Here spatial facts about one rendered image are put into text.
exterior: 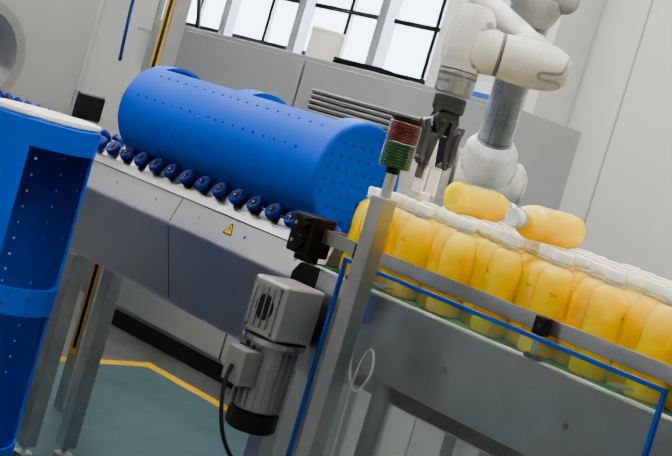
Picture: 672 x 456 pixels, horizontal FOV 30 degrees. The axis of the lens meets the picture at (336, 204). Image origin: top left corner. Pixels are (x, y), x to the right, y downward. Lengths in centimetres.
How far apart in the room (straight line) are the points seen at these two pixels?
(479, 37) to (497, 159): 77
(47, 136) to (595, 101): 341
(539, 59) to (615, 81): 305
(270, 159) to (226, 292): 36
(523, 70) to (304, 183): 57
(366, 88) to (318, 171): 215
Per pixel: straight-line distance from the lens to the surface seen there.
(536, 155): 481
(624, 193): 576
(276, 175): 302
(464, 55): 284
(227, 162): 318
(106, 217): 359
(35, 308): 313
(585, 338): 228
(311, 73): 527
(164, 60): 429
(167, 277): 337
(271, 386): 266
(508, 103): 350
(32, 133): 303
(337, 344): 244
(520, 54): 285
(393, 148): 240
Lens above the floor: 121
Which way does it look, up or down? 4 degrees down
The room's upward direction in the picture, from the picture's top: 16 degrees clockwise
